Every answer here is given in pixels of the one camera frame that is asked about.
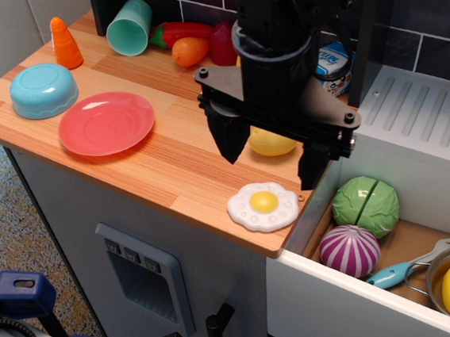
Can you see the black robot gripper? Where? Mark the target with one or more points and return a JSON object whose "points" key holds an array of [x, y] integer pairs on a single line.
{"points": [[277, 88]]}

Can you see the yellow toy potato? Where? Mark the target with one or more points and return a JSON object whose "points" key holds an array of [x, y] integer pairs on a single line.
{"points": [[270, 144]]}

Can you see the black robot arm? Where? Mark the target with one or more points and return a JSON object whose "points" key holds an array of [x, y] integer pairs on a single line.
{"points": [[279, 20]]}

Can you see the red plastic plate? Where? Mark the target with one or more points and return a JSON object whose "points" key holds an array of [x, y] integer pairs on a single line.
{"points": [[106, 124]]}

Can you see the toy fried egg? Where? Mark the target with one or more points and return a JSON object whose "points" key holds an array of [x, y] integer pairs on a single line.
{"points": [[263, 207]]}

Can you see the red toy bell pepper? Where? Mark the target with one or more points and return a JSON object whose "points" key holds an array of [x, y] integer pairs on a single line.
{"points": [[222, 52]]}

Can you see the toy milk carton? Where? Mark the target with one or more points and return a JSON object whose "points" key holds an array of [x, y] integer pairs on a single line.
{"points": [[332, 58]]}

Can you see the green toy cabbage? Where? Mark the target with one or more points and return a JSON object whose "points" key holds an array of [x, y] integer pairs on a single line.
{"points": [[367, 203]]}

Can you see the orange toy fruit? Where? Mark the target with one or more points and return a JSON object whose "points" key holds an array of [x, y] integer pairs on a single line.
{"points": [[188, 51]]}

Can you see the purple striped toy onion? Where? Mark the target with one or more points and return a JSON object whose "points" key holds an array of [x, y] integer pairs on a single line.
{"points": [[351, 250]]}

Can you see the grey drainboard sink top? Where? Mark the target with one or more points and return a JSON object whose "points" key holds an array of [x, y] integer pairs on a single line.
{"points": [[410, 113]]}

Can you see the red toy chili pepper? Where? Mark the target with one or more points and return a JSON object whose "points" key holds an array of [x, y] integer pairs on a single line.
{"points": [[168, 33]]}

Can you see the mint green plastic cup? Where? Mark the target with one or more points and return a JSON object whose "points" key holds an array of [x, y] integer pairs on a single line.
{"points": [[128, 32]]}

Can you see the grey ice dispenser panel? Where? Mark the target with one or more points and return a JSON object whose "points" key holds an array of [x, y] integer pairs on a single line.
{"points": [[152, 280]]}

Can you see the orange toy carrot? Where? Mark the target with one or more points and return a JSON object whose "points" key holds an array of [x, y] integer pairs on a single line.
{"points": [[66, 49]]}

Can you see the light blue upturned bowl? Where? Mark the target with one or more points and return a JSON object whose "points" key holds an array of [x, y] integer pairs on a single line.
{"points": [[43, 90]]}

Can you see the blue clamp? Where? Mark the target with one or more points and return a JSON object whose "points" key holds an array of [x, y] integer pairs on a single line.
{"points": [[25, 295]]}

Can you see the teal handled toy utensil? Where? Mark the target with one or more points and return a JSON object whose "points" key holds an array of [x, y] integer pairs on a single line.
{"points": [[397, 273]]}

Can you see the black cabinet door handle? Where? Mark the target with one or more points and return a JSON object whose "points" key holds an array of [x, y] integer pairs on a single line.
{"points": [[218, 322]]}

